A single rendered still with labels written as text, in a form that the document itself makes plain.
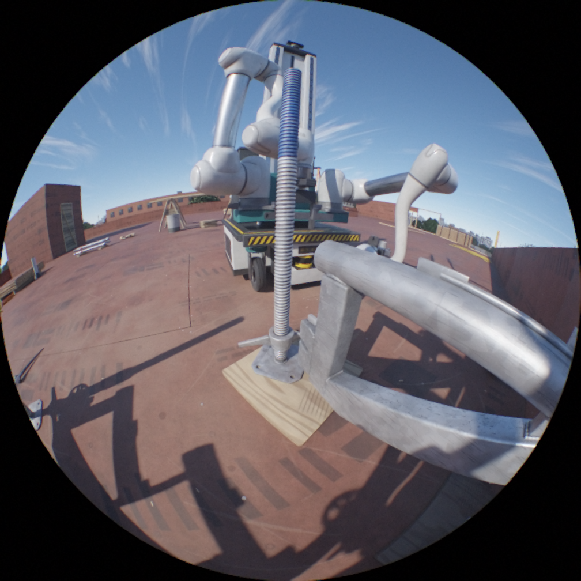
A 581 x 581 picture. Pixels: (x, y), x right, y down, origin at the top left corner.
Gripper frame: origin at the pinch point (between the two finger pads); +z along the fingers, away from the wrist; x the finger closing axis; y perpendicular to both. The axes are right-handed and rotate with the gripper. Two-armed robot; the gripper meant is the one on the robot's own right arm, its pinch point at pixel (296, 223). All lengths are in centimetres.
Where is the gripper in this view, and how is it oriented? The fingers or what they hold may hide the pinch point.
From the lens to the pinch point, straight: 71.3
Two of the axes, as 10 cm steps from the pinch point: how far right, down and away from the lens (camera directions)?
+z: -0.4, 8.9, 4.6
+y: -4.2, -4.3, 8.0
